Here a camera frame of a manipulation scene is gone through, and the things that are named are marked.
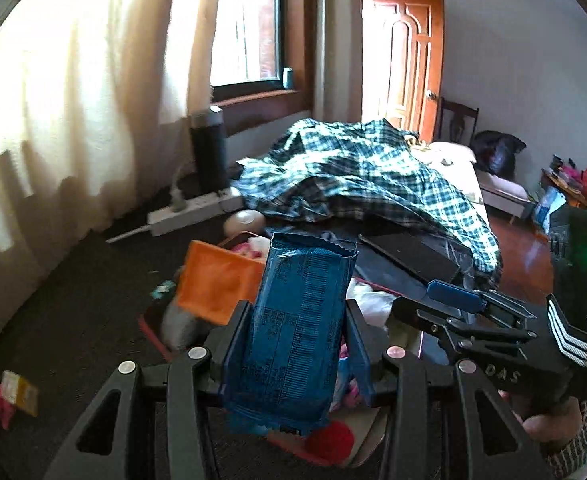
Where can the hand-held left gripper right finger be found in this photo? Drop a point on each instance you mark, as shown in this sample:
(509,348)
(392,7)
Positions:
(363,360)

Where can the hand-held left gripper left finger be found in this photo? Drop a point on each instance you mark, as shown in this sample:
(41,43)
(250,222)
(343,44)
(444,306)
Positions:
(231,355)

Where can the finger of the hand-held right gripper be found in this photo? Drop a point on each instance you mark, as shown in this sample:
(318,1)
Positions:
(423,317)
(453,294)

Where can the pink patterned sock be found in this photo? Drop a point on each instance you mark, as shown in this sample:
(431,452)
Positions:
(348,395)

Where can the blue snack packet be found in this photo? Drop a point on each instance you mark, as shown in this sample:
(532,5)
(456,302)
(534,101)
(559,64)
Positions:
(293,325)

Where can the orange cloth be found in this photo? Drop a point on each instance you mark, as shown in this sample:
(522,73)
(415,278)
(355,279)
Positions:
(213,280)

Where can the red tray container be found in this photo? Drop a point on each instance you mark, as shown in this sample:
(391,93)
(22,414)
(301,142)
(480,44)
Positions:
(152,330)

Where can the red pompom ball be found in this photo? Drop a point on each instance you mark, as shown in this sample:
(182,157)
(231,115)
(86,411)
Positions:
(331,440)

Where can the person's right forearm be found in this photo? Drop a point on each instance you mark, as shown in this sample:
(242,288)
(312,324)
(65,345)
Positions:
(578,450)

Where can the person's right hand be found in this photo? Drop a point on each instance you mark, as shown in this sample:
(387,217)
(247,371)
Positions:
(553,425)

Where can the black flat case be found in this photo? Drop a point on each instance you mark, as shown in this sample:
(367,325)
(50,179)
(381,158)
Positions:
(408,255)

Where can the cluttered side table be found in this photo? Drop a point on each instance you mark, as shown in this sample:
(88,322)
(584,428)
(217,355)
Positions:
(573,180)

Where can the small teal wrapper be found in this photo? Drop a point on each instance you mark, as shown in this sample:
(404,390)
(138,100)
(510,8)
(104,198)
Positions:
(162,291)

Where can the low padded bench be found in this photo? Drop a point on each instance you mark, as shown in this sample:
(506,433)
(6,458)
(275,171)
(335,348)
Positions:
(503,190)

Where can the white mattress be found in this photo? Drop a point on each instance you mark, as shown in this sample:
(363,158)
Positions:
(461,175)

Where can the round beige object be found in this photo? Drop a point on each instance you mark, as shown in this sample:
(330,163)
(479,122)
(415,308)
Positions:
(243,221)

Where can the black bag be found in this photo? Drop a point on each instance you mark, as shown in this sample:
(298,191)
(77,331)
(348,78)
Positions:
(498,152)

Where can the white power strip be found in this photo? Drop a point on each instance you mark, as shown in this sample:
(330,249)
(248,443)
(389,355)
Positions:
(193,210)

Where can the grey plug adapter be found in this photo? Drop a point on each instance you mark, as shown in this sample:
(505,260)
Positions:
(177,197)

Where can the dark wooden chair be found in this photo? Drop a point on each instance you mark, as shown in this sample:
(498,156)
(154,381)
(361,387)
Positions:
(458,120)

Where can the black cylinder speaker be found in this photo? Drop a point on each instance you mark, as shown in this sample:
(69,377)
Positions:
(208,155)

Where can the yellow packet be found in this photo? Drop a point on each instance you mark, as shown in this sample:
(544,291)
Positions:
(18,391)

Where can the orange wooden door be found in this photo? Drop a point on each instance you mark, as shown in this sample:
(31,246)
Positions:
(423,60)

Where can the narrow cream curtain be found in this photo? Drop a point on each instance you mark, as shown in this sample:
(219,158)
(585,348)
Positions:
(333,60)

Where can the small dark cup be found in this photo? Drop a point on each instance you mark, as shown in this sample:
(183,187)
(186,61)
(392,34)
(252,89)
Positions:
(288,77)

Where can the dark wooden window frame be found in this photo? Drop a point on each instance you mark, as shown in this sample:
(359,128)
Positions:
(293,35)

